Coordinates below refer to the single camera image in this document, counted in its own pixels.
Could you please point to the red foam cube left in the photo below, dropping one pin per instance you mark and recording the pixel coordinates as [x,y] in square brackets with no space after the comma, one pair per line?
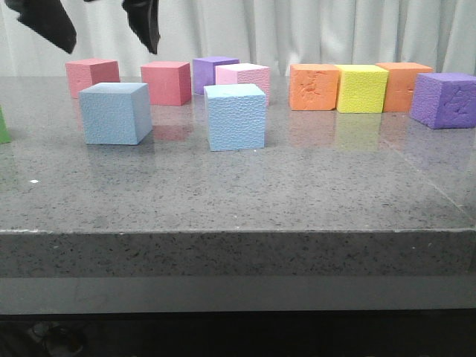
[84,73]

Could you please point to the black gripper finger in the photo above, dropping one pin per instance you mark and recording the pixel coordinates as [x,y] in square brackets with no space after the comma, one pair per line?
[47,18]
[142,18]

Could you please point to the orange foam cube back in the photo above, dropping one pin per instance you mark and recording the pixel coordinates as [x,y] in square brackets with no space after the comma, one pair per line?
[400,84]

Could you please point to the red foam cube right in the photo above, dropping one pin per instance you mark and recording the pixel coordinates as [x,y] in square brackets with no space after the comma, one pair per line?
[169,82]

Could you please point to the large purple foam cube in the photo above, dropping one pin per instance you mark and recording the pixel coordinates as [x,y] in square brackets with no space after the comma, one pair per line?
[444,100]

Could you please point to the light blue foam cube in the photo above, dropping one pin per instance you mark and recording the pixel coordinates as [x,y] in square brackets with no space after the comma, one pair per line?
[115,113]
[236,116]

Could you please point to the green foam cube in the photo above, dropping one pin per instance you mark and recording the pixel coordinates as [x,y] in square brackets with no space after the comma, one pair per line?
[4,133]

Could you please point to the orange foam cube front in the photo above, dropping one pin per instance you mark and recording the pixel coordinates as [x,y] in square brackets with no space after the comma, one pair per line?
[313,87]

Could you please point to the yellow foam cube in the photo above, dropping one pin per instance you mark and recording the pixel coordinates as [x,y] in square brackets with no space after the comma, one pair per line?
[361,88]

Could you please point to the red foam cube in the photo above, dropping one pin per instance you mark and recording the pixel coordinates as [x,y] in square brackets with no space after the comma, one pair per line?
[84,73]
[169,82]

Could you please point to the orange foam cube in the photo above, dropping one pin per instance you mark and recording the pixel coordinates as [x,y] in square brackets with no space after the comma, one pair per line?
[400,84]
[313,87]

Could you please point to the purple foam cube back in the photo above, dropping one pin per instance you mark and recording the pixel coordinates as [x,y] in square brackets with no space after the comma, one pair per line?
[204,71]

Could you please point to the pink foam cube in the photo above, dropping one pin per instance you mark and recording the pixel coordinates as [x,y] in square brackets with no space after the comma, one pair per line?
[240,73]

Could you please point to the white curtain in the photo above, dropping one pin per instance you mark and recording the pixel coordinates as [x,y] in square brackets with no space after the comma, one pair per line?
[440,34]

